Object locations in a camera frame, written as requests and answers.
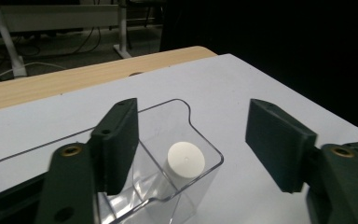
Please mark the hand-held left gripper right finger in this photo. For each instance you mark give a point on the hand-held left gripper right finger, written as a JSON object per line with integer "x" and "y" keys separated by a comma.
{"x": 276, "y": 146}

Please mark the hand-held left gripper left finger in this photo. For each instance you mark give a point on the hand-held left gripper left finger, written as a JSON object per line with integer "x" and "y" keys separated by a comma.
{"x": 118, "y": 146}

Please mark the white cylinder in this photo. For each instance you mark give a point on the white cylinder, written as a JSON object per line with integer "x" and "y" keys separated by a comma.
{"x": 186, "y": 160}

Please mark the clear plastic divided container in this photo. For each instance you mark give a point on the clear plastic divided container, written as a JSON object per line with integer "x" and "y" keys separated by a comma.
{"x": 195, "y": 149}

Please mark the white table cover sheet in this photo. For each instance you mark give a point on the white table cover sheet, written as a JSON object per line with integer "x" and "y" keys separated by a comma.
{"x": 223, "y": 84}

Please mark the white metal desk frame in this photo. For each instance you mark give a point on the white metal desk frame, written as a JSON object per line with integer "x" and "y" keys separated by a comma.
{"x": 59, "y": 17}

